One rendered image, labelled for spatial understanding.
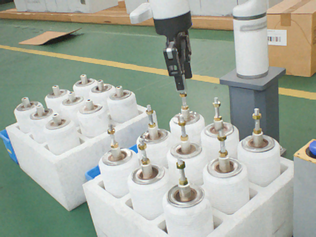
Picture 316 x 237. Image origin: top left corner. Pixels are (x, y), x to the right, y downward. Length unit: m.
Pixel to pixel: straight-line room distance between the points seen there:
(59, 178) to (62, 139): 0.11
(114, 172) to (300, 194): 0.41
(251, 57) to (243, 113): 0.17
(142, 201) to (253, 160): 0.26
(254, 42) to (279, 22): 0.82
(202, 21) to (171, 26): 2.26
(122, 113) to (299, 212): 0.67
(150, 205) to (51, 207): 0.51
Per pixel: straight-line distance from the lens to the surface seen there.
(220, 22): 2.90
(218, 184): 0.80
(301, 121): 1.53
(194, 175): 0.89
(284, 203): 0.93
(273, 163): 0.89
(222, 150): 0.80
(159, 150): 0.95
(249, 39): 1.09
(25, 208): 1.31
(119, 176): 0.90
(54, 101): 1.39
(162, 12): 0.74
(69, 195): 1.20
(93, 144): 1.17
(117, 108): 1.25
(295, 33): 1.89
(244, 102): 1.15
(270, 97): 1.16
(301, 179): 0.77
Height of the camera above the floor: 0.72
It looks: 26 degrees down
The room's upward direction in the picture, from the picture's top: 10 degrees counter-clockwise
